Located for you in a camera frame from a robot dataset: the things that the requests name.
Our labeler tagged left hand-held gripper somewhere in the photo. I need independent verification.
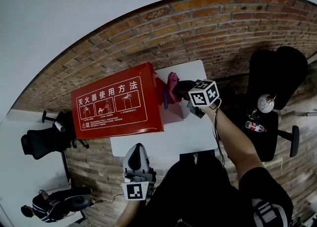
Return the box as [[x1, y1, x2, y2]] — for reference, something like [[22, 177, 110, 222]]
[[121, 143, 157, 201]]

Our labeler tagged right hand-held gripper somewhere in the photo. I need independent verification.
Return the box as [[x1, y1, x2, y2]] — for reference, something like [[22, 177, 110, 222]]
[[177, 79, 221, 120]]

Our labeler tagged pink cloth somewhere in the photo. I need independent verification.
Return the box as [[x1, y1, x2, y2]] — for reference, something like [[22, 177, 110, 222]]
[[166, 72, 183, 105]]

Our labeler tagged red fire extinguisher box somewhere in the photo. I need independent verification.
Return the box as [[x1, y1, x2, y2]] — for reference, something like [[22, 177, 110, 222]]
[[70, 62, 185, 140]]

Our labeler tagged person's left forearm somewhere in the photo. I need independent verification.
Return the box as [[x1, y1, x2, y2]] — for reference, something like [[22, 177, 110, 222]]
[[115, 199, 147, 227]]

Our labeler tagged person's right forearm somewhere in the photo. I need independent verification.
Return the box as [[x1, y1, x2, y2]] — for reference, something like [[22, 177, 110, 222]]
[[204, 106, 264, 187]]

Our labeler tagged person's black clothing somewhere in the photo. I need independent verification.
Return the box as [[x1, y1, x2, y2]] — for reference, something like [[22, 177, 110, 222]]
[[138, 150, 294, 227]]

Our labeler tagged black round helmet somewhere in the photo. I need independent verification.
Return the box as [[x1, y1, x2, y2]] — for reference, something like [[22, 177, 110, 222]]
[[66, 195, 90, 212]]

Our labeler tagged clear plastic bottle red label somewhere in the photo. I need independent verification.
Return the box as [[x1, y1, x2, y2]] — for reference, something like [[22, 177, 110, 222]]
[[245, 121, 267, 133]]

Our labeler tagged white globe lamp gold stand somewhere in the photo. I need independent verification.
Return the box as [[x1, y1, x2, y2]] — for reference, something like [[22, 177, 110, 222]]
[[247, 93, 277, 120]]

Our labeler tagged white bottle green cap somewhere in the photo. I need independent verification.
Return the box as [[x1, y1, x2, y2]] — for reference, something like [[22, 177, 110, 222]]
[[54, 121, 66, 133]]

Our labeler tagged black mesh office chair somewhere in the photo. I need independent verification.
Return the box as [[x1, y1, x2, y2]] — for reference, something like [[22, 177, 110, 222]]
[[21, 110, 90, 160]]

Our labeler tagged white desk black leg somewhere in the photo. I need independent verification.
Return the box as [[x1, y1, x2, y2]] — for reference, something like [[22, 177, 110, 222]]
[[0, 109, 86, 227]]

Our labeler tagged black floor cable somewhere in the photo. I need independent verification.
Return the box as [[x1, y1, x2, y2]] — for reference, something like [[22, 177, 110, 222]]
[[93, 193, 125, 204]]

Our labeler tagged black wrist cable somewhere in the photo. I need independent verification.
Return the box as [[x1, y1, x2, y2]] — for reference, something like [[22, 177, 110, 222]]
[[212, 98, 226, 167]]

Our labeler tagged grey white backpack strap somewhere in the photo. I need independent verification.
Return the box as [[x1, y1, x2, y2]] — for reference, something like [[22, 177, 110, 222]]
[[252, 198, 289, 227]]

